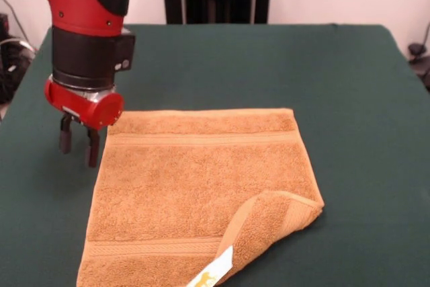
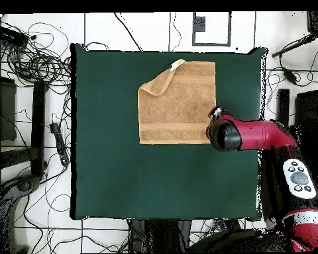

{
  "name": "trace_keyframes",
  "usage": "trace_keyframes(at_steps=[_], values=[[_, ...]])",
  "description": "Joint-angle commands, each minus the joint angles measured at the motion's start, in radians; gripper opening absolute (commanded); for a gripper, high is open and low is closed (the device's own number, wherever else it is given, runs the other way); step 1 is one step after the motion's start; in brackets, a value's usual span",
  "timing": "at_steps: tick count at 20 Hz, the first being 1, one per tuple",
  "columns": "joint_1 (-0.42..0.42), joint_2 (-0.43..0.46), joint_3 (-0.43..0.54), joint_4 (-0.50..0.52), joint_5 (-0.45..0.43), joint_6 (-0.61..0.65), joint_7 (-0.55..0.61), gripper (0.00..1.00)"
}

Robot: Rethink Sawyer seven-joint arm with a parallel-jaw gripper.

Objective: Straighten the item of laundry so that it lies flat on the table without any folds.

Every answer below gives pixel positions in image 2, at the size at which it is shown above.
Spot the orange terry towel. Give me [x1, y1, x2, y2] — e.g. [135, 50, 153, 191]
[137, 58, 217, 146]

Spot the dark flat panel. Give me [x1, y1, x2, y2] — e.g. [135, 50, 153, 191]
[293, 89, 318, 149]
[0, 75, 17, 142]

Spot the black floor beam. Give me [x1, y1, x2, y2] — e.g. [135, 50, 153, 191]
[30, 80, 49, 177]
[276, 88, 290, 128]

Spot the black power adapter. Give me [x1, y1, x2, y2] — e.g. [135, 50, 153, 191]
[282, 67, 299, 85]

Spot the black rod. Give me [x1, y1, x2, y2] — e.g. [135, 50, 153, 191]
[270, 33, 318, 58]

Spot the dark green table cloth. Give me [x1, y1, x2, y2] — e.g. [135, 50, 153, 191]
[70, 42, 268, 222]

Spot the black power strip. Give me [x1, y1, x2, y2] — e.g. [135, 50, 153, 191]
[49, 122, 70, 167]

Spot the dark grey stand base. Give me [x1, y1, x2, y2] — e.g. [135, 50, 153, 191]
[0, 174, 42, 253]

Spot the black rectangular box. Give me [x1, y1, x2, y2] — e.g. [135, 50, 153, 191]
[0, 24, 29, 48]

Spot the black cable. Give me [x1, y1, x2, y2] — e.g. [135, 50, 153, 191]
[113, 12, 143, 52]

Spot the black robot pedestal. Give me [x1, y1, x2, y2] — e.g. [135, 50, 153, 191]
[127, 218, 193, 253]

